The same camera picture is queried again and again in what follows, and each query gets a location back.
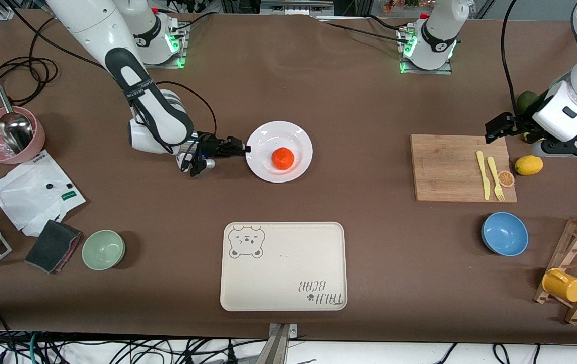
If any white round plate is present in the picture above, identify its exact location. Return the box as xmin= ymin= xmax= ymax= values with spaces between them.
xmin=246 ymin=121 xmax=313 ymax=183

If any orange mandarin fruit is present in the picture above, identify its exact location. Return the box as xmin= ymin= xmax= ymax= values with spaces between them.
xmin=272 ymin=147 xmax=295 ymax=170

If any dark green avocado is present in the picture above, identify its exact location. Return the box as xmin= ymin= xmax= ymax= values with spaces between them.
xmin=515 ymin=90 xmax=540 ymax=115

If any yellow plastic fork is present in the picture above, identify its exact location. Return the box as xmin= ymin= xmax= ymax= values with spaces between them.
xmin=487 ymin=156 xmax=506 ymax=202

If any yellow plastic knife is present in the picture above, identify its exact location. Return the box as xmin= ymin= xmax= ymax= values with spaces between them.
xmin=476 ymin=151 xmax=491 ymax=201

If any wooden cutting board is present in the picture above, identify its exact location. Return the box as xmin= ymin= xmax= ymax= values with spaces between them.
xmin=410 ymin=134 xmax=518 ymax=203

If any blue bowl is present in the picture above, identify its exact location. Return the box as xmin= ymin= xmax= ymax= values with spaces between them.
xmin=481 ymin=212 xmax=529 ymax=257

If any beige bear print tray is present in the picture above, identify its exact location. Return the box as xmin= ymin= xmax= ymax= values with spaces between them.
xmin=220 ymin=222 xmax=348 ymax=312

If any pale green bowl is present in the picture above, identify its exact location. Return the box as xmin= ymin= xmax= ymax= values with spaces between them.
xmin=82 ymin=230 xmax=126 ymax=271

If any yellow mug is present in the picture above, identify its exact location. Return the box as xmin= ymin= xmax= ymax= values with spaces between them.
xmin=542 ymin=268 xmax=577 ymax=303

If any white plastic bag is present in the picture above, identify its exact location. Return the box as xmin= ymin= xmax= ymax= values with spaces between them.
xmin=0 ymin=150 xmax=87 ymax=237

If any dark grey folded cloth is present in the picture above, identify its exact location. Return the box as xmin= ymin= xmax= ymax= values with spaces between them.
xmin=24 ymin=219 xmax=82 ymax=275

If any metal scoop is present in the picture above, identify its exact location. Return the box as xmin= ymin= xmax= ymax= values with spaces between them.
xmin=0 ymin=85 xmax=34 ymax=155

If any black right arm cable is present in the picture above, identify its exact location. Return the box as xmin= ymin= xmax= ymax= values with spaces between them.
xmin=155 ymin=80 xmax=217 ymax=137

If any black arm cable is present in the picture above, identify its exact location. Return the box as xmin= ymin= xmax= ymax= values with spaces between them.
xmin=155 ymin=80 xmax=217 ymax=137
xmin=502 ymin=0 xmax=521 ymax=116

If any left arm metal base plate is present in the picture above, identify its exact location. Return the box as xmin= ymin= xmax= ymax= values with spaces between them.
xmin=397 ymin=25 xmax=453 ymax=75

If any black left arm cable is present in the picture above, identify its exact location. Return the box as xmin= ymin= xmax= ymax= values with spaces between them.
xmin=502 ymin=0 xmax=521 ymax=116

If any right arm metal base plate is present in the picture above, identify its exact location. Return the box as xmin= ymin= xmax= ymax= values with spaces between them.
xmin=133 ymin=23 xmax=188 ymax=69

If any black right base cable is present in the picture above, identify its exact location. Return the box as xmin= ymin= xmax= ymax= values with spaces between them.
xmin=167 ymin=11 xmax=213 ymax=33

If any black base cable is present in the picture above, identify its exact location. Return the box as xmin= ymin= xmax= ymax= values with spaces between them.
xmin=316 ymin=19 xmax=410 ymax=43
xmin=167 ymin=11 xmax=213 ymax=33

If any aluminium frame structure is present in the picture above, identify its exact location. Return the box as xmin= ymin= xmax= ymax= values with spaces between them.
xmin=220 ymin=0 xmax=360 ymax=16

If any black left base cable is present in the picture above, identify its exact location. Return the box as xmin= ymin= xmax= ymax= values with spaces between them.
xmin=316 ymin=19 xmax=410 ymax=43

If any metal table edge bracket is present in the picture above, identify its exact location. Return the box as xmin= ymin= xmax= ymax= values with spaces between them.
xmin=268 ymin=324 xmax=298 ymax=364

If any coiled black cable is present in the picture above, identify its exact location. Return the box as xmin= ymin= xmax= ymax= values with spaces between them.
xmin=0 ymin=57 xmax=60 ymax=117

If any green cable under table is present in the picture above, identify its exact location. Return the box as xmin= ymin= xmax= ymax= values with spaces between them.
xmin=27 ymin=333 xmax=42 ymax=364

